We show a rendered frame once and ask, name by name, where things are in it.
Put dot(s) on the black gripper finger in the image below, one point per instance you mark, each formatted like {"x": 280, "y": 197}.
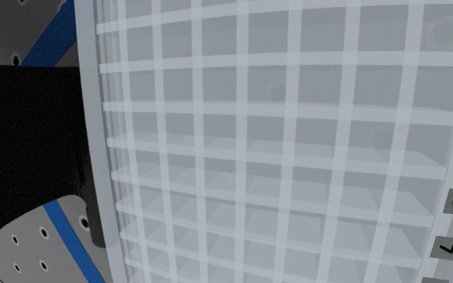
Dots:
{"x": 44, "y": 149}

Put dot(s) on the white well plate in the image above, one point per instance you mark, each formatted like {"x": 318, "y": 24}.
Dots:
{"x": 364, "y": 92}

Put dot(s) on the blue tape outline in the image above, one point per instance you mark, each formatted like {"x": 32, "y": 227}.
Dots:
{"x": 51, "y": 46}

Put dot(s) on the grey perforated base plate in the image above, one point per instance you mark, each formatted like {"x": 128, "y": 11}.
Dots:
{"x": 31, "y": 249}

